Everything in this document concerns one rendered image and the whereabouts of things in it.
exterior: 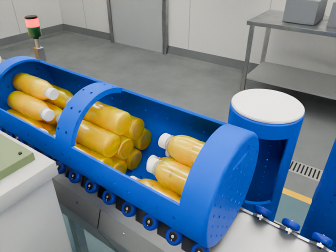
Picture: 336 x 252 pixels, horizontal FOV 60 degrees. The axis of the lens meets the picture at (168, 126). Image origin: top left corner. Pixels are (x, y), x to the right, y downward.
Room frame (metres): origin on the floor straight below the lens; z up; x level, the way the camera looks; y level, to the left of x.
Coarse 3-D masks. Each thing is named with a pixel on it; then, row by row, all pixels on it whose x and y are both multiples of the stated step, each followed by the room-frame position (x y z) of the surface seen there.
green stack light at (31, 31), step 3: (27, 27) 1.52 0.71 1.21; (30, 27) 1.51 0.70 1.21; (33, 27) 1.51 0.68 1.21; (36, 27) 1.52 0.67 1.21; (39, 27) 1.54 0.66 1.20; (27, 30) 1.52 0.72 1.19; (30, 30) 1.51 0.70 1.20; (33, 30) 1.51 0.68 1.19; (36, 30) 1.52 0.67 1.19; (39, 30) 1.53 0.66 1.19; (30, 33) 1.51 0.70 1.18; (33, 33) 1.51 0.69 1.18; (36, 33) 1.52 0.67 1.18; (39, 33) 1.53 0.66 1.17; (30, 36) 1.51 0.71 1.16; (33, 36) 1.51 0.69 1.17; (36, 36) 1.51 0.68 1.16
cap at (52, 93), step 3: (48, 90) 0.87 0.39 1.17; (51, 90) 0.87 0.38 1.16; (54, 90) 0.88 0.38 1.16; (57, 90) 0.89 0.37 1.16; (45, 93) 0.87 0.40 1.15; (48, 93) 0.86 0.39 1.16; (51, 93) 0.87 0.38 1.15; (54, 93) 0.88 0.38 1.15; (57, 93) 0.88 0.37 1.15; (48, 96) 0.86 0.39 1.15; (51, 96) 0.87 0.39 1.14; (54, 96) 0.87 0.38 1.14; (57, 96) 0.88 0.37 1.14; (51, 99) 0.86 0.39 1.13
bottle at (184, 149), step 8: (176, 136) 0.58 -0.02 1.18; (184, 136) 0.58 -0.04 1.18; (168, 144) 0.57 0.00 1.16; (176, 144) 0.56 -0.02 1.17; (184, 144) 0.55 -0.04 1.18; (192, 144) 0.55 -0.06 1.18; (200, 144) 0.54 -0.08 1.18; (176, 152) 0.55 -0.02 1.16; (184, 152) 0.54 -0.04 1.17; (192, 152) 0.53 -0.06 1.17; (176, 160) 0.55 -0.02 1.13; (184, 160) 0.53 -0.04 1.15; (192, 160) 0.52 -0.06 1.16
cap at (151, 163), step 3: (150, 159) 0.56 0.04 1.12; (153, 159) 0.56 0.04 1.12; (156, 159) 0.56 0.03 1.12; (147, 162) 0.56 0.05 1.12; (150, 162) 0.55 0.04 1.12; (153, 162) 0.55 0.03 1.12; (147, 165) 0.55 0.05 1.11; (150, 165) 0.55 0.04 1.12; (147, 168) 0.55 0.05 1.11; (150, 168) 0.54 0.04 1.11; (150, 171) 0.54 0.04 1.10
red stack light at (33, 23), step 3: (24, 18) 1.53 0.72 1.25; (36, 18) 1.53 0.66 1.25; (27, 21) 1.51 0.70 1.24; (30, 21) 1.51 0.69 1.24; (33, 21) 1.52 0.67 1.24; (36, 21) 1.53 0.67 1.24; (27, 24) 1.51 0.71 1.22; (30, 24) 1.51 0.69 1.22; (33, 24) 1.51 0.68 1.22; (36, 24) 1.53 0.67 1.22
